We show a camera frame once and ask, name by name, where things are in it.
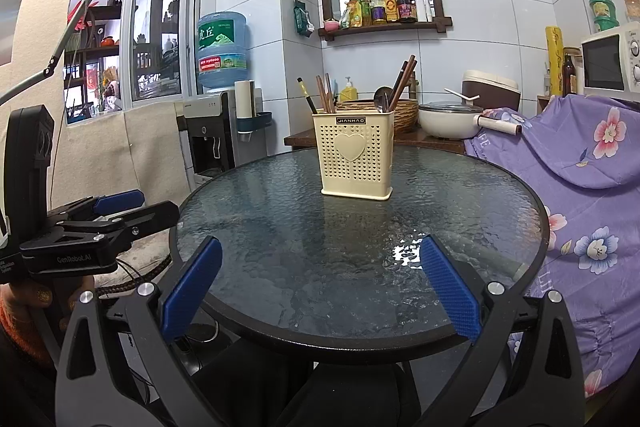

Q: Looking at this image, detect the lint roller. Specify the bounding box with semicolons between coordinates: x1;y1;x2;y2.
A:
472;115;524;136

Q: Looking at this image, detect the white ladle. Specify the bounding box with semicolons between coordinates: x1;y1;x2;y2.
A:
443;88;480;103

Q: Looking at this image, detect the green hanging packet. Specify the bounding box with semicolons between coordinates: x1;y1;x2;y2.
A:
293;0;315;39

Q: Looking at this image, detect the white pan with lid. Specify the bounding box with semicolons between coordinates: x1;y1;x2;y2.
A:
417;102;485;140

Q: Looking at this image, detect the beige cloth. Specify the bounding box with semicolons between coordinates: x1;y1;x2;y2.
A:
50;102;199;258

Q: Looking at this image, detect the purple floral cloth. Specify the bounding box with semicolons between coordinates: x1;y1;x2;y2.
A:
462;94;640;400

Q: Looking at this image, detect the white microwave oven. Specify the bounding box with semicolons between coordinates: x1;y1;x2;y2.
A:
580;22;640;96

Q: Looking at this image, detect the braided brown cable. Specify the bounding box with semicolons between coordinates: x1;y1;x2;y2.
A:
94;252;174;299

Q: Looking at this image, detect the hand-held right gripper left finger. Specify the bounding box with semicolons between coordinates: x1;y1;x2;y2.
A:
56;234;224;427

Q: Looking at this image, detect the person's left hand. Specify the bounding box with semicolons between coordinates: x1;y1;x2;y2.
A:
0;274;96;334

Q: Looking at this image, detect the person's left forearm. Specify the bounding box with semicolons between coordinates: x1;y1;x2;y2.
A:
0;299;56;370

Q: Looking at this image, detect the black chopstick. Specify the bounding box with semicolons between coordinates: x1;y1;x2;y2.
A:
297;77;316;114
299;79;319;114

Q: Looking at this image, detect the woven basin sink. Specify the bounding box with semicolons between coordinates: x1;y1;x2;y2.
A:
336;98;420;134

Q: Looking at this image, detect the white brown rice cooker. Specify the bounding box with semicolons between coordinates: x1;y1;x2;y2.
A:
460;70;521;113

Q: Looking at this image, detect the silver water dispenser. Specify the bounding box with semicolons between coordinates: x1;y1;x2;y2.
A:
175;89;267;180

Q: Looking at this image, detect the yellow green snack packet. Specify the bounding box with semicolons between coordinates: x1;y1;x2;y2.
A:
340;0;362;30

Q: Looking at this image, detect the dark soy sauce bottle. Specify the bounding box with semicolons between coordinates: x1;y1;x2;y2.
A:
396;0;419;24

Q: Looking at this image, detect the wooden-handled metal spoon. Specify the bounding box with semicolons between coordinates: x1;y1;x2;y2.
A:
373;87;397;114

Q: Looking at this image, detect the wooden counter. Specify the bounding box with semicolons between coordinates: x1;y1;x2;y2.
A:
284;127;466;154

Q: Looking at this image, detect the white paper cup dispenser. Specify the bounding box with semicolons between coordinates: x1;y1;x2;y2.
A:
234;80;256;136

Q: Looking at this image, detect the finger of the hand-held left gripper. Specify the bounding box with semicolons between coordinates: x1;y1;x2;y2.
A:
20;200;180;254
47;189;146;228

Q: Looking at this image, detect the sliding glass window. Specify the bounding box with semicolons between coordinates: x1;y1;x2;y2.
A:
62;0;202;126

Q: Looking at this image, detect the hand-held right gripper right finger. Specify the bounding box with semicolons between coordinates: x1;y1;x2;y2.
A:
419;233;587;427

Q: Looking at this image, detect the yellow roll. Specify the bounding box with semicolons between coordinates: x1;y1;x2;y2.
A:
544;25;565;98

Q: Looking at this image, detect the beige plastic utensil holder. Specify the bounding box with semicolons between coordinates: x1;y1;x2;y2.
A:
312;111;396;202

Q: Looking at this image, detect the blue water jug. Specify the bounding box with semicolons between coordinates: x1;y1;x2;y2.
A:
196;11;250;90

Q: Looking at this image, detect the brown glass bottle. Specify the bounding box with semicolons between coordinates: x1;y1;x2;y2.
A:
562;54;578;97

